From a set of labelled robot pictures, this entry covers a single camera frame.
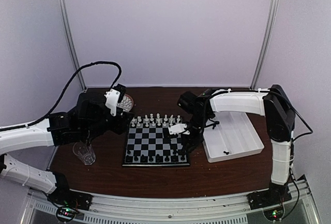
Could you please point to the right aluminium frame post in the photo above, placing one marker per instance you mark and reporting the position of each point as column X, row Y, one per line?
column 273, row 8

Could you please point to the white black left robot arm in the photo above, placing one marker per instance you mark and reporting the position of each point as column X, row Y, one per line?
column 94, row 114

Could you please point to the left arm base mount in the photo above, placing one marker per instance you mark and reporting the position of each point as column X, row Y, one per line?
column 68, row 207

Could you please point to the white plastic tray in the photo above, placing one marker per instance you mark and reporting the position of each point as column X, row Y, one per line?
column 235, row 134

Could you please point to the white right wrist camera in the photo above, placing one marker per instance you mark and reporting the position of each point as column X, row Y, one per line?
column 179, row 129

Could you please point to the floral ceramic plate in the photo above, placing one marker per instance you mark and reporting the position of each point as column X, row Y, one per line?
column 126, row 103

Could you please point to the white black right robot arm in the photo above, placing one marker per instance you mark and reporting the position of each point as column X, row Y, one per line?
column 269, row 110

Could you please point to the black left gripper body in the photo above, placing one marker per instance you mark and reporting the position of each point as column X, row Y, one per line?
column 119, row 128

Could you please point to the white chess king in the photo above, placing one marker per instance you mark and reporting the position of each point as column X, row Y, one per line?
column 158, row 119

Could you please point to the left aluminium frame post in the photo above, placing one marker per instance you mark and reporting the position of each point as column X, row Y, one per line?
column 68, row 34

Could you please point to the white chess bishop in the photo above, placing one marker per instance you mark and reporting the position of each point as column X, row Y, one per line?
column 146, row 119

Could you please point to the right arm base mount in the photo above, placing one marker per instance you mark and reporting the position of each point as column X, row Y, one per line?
column 270, row 202

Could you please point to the front aluminium rail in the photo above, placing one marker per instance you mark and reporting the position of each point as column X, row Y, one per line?
column 221, row 209

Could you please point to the black chess bishop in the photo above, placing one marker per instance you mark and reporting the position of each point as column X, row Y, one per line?
column 214, row 124

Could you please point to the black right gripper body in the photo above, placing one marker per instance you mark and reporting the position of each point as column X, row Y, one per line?
column 198, row 138

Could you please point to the black white chessboard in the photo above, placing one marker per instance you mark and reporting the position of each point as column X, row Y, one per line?
column 152, row 141

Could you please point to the aluminium frame post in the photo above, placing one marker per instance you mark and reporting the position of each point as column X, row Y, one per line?
column 273, row 8
column 68, row 34

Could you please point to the clear drinking glass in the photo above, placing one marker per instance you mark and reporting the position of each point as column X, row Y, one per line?
column 84, row 153

